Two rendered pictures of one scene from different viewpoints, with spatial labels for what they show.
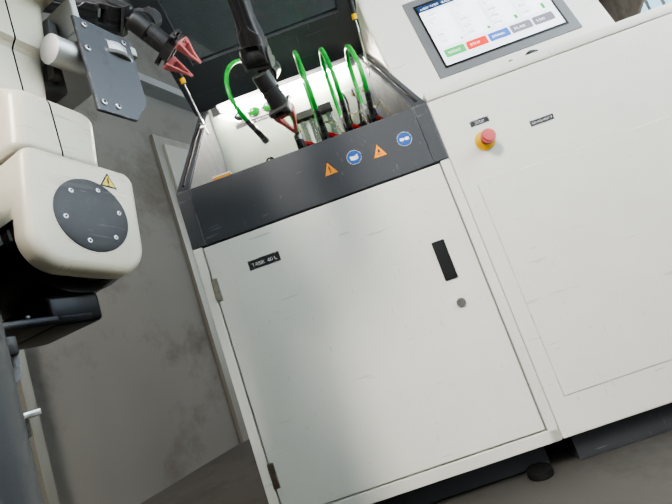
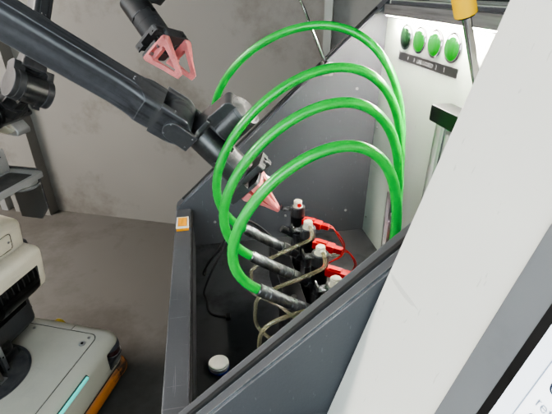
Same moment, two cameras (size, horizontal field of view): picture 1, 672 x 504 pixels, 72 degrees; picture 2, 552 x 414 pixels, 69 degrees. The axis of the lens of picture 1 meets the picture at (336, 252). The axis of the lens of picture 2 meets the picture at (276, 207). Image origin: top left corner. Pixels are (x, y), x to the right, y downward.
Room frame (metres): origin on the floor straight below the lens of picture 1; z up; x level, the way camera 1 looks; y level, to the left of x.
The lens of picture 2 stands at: (1.22, -0.67, 1.47)
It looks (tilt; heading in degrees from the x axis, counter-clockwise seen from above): 29 degrees down; 78
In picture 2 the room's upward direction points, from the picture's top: straight up
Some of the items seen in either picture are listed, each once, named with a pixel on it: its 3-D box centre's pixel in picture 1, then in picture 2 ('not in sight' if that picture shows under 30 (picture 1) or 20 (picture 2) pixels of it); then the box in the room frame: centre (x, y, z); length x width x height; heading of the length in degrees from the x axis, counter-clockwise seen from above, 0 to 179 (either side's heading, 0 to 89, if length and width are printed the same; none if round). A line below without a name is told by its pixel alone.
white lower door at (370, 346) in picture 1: (364, 334); not in sight; (1.16, 0.00, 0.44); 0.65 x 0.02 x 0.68; 88
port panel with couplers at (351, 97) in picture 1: (360, 115); not in sight; (1.67, -0.26, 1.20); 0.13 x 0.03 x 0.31; 88
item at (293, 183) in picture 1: (310, 178); (186, 310); (1.17, 0.00, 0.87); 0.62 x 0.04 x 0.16; 88
